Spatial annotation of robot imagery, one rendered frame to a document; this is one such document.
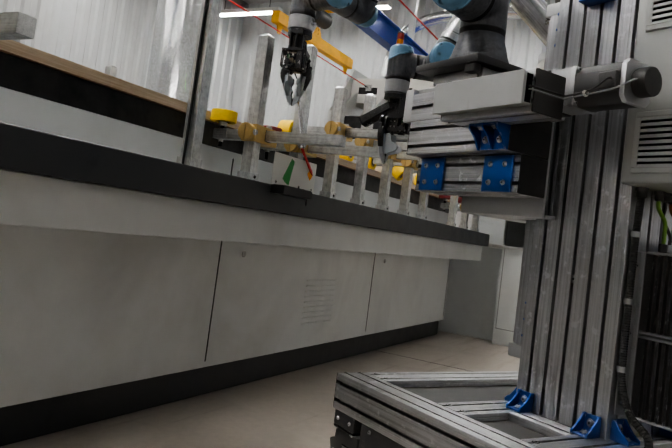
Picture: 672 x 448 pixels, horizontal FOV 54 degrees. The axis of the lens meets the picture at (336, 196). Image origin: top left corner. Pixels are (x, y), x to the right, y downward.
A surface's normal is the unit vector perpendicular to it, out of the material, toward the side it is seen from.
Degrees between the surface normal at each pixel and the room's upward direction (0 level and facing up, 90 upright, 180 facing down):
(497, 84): 90
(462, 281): 90
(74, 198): 90
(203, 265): 90
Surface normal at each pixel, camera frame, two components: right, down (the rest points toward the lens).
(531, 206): -0.83, -0.14
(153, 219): 0.88, 0.09
